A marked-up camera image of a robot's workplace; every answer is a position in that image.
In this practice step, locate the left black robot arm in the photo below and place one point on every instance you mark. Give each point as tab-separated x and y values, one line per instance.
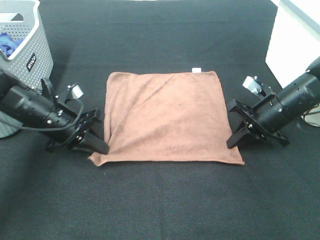
60	117

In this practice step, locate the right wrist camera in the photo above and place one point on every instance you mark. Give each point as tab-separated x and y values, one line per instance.
259	89

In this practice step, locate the grey perforated laundry basket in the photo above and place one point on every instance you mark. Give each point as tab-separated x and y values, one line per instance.
32	60

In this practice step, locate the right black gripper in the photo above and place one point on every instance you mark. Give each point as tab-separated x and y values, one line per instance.
246	129

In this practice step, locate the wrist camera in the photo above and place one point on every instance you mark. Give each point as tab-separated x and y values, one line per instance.
259	89
72	92

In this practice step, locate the brown microfiber towel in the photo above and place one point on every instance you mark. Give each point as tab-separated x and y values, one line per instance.
166	117

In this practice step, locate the white plastic basket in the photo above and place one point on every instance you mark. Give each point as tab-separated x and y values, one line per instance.
295	39

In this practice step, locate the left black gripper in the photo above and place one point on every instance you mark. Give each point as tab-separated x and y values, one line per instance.
86	135

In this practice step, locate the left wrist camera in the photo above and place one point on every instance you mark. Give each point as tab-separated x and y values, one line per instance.
72	92

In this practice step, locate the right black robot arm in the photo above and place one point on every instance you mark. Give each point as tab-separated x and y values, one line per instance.
274	110

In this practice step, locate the blue cloth in basket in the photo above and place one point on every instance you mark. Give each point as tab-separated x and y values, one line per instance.
8	45

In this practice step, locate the black table mat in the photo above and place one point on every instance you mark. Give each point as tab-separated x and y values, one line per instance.
61	195

